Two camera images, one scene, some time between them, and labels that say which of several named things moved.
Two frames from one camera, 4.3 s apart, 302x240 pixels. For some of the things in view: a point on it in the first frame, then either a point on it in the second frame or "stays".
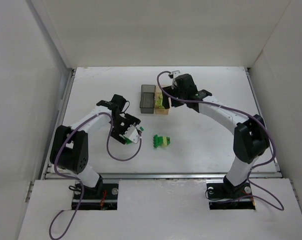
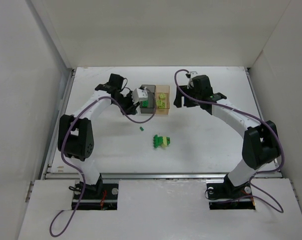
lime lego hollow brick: (159, 104) stays
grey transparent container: (147, 99) stays
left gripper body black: (121, 133) to (130, 104)
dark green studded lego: (157, 141) stays
